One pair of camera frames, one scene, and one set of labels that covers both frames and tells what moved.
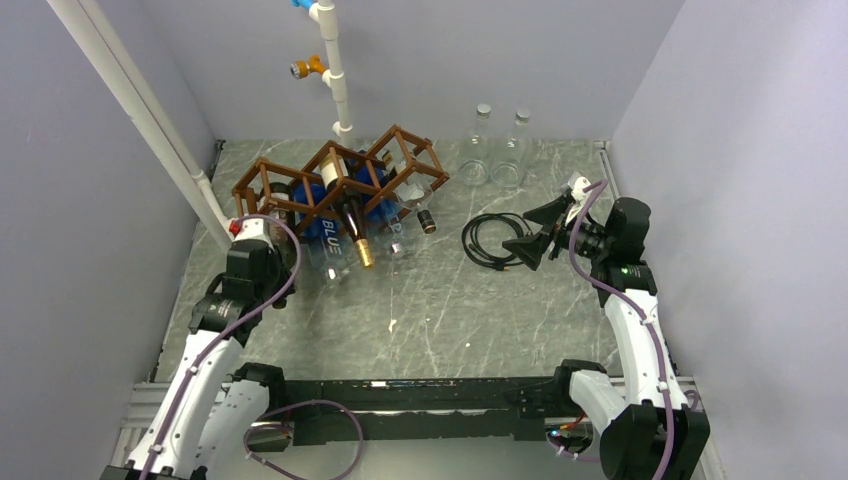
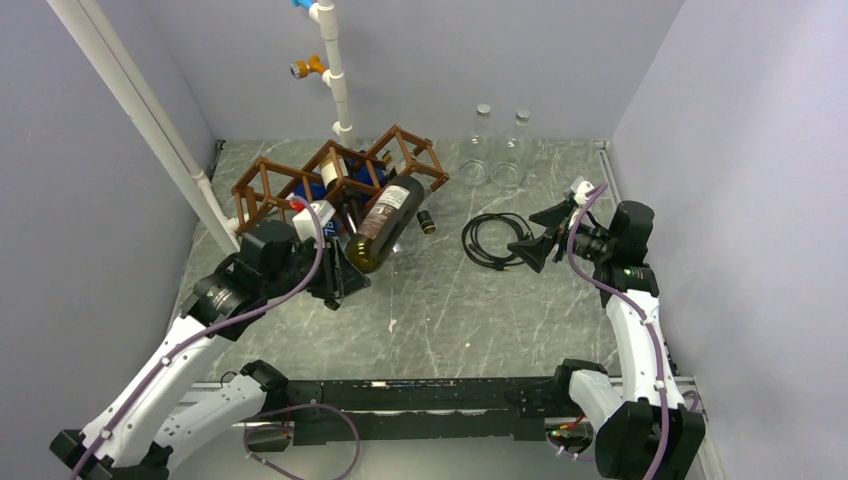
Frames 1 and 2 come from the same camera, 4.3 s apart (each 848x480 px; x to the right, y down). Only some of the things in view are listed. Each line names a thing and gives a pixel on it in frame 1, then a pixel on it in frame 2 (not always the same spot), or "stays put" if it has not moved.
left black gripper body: (269, 286) -> (328, 282)
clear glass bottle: (511, 162) stays put
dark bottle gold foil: (355, 223) stays put
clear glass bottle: (477, 158) stays put
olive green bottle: (282, 190) -> (387, 219)
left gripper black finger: (552, 212) stays put
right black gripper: (530, 248) stays put
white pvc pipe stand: (323, 11) stays put
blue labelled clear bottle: (321, 224) -> (357, 169)
